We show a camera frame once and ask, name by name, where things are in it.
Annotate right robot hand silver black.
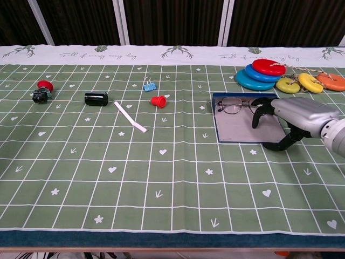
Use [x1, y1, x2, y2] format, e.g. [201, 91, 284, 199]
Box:
[251, 97, 341, 152]

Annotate blue glasses case grey lining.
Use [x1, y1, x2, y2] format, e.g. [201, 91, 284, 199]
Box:
[211, 93, 288, 144]

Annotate wire-rimmed eyeglasses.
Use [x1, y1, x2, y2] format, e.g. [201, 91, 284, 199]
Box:
[217, 97, 265, 116]

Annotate yellow wooden disc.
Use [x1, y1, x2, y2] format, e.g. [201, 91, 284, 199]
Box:
[298, 72, 324, 94]

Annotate yellow-green wooden disc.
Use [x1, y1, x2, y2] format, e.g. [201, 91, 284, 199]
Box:
[275, 77, 301, 94]

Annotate orange wooden disc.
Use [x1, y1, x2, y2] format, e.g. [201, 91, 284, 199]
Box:
[315, 72, 345, 91]

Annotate red wooden disc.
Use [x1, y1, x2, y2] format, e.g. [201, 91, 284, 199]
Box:
[252, 59, 286, 76]

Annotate blue wooden disc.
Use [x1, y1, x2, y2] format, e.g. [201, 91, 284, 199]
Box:
[244, 64, 282, 83]

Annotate small red push button cap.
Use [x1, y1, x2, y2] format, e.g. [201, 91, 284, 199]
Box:
[150, 95, 167, 109]

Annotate green checkered tablecloth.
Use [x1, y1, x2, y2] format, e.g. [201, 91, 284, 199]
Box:
[0, 44, 345, 233]

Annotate blue binder clip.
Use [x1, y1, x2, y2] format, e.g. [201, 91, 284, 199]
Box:
[143, 76, 158, 92]

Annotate white plastic strip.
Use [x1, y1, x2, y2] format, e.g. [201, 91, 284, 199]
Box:
[114, 101, 148, 133]

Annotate dark teal table underlay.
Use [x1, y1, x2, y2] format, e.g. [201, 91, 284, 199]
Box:
[0, 229, 345, 249]

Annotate black cylindrical ferrite core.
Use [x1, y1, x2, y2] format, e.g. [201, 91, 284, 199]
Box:
[84, 92, 109, 107]

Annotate red emergency stop button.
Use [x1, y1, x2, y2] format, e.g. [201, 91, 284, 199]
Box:
[32, 80, 54, 105]

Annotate twisted string through discs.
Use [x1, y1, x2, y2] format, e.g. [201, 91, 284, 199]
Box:
[272, 62, 334, 81]

